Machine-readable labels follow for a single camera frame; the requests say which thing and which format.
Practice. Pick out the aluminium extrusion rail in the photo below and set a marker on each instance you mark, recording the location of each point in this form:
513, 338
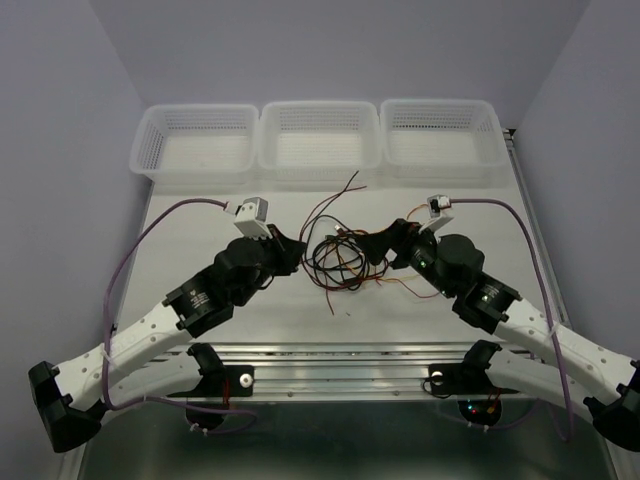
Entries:
333, 372

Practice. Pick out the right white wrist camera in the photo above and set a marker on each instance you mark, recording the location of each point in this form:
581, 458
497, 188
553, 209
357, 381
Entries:
438, 207

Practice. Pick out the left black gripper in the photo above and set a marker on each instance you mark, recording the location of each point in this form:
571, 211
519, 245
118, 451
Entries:
286, 249

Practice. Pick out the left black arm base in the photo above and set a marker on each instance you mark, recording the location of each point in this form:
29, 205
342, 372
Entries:
211, 378

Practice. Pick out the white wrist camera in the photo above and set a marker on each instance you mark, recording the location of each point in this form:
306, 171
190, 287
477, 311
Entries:
250, 218
438, 207

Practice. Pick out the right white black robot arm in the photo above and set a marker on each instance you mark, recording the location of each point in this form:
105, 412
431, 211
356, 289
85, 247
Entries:
453, 265

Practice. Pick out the middle white perforated basket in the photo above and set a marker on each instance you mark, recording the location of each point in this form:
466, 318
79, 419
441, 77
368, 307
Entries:
318, 141

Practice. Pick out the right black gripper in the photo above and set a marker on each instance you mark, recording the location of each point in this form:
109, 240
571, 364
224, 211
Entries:
377, 244

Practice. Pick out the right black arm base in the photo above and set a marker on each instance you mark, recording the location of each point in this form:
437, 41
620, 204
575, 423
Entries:
481, 404

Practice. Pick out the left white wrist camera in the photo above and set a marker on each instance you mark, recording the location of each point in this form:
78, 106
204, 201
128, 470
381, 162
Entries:
250, 218

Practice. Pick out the left white perforated basket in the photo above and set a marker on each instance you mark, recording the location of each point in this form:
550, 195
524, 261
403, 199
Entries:
196, 144

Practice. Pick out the right white perforated basket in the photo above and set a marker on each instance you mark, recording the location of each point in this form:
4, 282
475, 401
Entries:
449, 141

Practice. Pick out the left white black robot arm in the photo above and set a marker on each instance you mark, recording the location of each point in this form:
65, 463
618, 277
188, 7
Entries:
73, 396

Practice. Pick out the white perforated basket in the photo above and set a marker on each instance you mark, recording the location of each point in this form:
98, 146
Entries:
196, 144
318, 141
449, 141

